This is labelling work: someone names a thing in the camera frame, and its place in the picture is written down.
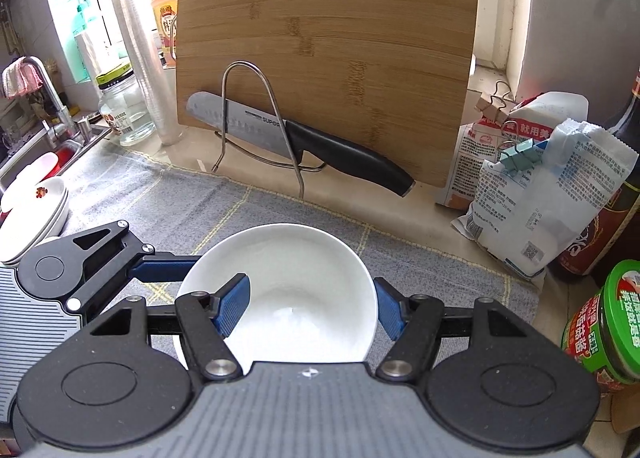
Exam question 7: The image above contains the green dish soap bottle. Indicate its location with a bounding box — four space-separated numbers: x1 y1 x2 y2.
70 0 101 69

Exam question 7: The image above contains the white orange printed bag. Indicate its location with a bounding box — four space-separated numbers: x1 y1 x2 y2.
434 92 590 211

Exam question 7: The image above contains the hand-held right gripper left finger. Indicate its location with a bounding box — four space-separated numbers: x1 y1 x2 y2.
87 274 250 383

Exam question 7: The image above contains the green binder clip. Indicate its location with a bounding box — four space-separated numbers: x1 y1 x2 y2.
497 120 548 174

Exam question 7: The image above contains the cardboard box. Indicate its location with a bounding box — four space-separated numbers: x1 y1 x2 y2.
597 383 640 436

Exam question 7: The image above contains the orange oil bottle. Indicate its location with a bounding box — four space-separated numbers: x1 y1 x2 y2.
151 0 181 54

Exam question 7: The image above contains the stainless steel sink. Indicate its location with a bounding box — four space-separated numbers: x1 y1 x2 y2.
0 123 111 189

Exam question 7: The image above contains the white printed plastic bag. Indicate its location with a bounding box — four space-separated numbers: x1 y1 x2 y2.
452 119 640 289

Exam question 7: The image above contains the black handled kitchen knife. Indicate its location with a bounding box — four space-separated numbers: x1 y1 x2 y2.
186 92 416 198

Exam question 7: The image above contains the metal wire rack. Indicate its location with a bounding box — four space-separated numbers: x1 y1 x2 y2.
211 61 326 199

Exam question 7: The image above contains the metal kitchen faucet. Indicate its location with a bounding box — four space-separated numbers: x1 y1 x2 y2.
20 56 83 144

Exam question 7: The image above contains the clear plastic cup stack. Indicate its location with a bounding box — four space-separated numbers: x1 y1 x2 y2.
110 0 181 146

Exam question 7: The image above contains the tan binder clip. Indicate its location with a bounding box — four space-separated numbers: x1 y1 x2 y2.
472 80 518 126

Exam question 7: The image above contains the pink white dishcloth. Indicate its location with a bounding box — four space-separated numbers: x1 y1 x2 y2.
1 58 43 98

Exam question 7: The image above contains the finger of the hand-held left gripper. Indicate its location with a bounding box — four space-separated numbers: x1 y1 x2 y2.
60 220 201 314

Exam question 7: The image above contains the bamboo cutting board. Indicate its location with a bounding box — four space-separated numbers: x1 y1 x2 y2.
168 0 481 189

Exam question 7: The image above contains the dark soy sauce bottle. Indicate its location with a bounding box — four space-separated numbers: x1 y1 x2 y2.
552 63 640 284

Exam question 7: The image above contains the white plastic bag roll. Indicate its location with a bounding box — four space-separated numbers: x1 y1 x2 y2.
75 30 116 84

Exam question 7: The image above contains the white fruit print plate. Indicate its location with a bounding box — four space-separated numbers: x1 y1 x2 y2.
0 177 67 220
0 212 68 266
0 198 69 246

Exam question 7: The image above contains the clear glass jar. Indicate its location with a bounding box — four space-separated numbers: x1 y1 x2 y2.
96 63 157 146

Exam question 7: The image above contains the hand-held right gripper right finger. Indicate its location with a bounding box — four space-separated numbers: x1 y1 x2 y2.
374 278 531 381

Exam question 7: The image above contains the white pink flower bowl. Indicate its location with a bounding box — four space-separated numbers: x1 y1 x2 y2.
172 223 378 374

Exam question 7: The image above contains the grey blue checked towel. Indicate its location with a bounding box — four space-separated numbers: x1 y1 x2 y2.
60 143 543 339

